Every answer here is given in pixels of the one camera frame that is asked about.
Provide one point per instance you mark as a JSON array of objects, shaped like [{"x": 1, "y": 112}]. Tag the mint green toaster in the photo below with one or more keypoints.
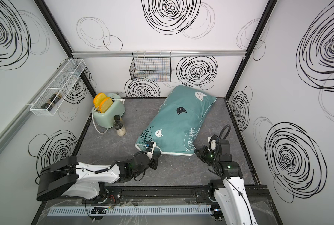
[{"x": 106, "y": 120}]

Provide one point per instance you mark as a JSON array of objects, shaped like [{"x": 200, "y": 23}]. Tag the silver horizontal wall rail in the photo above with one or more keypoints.
[{"x": 175, "y": 53}]

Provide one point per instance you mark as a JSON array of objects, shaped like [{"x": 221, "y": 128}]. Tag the white wire wall shelf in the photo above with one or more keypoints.
[{"x": 68, "y": 83}]

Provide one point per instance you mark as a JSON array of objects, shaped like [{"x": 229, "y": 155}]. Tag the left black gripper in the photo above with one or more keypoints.
[{"x": 154, "y": 160}]

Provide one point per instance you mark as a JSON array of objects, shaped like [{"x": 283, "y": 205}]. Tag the dark object in white shelf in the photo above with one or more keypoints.
[{"x": 51, "y": 102}]

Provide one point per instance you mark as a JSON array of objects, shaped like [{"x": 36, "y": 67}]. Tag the white slotted cable duct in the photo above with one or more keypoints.
[{"x": 130, "y": 210}]

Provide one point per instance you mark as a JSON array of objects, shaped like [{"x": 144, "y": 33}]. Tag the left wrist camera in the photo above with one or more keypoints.
[{"x": 150, "y": 145}]

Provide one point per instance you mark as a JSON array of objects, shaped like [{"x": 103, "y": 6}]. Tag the yellow toast slice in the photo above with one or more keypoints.
[
  {"x": 105, "y": 104},
  {"x": 98, "y": 99}
]

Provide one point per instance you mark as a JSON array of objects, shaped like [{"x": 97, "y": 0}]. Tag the left yellow toast slice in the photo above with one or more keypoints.
[{"x": 98, "y": 99}]

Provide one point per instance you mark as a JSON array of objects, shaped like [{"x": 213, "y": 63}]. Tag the black front mounting rail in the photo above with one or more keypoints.
[{"x": 199, "y": 194}]

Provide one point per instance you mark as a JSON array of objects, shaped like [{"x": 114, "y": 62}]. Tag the glass bottle with black cap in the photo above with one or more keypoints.
[{"x": 119, "y": 126}]

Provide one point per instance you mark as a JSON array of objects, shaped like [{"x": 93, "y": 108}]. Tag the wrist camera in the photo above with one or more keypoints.
[
  {"x": 212, "y": 142},
  {"x": 150, "y": 145}
]

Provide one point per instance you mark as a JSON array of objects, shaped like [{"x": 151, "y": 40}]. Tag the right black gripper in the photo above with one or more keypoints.
[{"x": 204, "y": 149}]

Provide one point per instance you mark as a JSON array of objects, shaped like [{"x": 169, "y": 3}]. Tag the teal cat-print pillow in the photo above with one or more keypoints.
[{"x": 178, "y": 122}]

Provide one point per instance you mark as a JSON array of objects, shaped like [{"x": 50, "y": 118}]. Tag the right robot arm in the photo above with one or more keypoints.
[{"x": 229, "y": 192}]

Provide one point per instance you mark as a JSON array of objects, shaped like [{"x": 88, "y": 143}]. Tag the right yellow toast slice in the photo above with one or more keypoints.
[{"x": 105, "y": 104}]

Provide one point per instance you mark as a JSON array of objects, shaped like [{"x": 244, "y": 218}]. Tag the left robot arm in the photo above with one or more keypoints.
[{"x": 69, "y": 177}]

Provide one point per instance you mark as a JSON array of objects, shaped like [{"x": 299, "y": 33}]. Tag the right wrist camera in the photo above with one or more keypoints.
[{"x": 212, "y": 142}]

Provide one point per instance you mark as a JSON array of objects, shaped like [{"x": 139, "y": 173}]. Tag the black wire wall basket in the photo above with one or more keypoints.
[{"x": 157, "y": 69}]

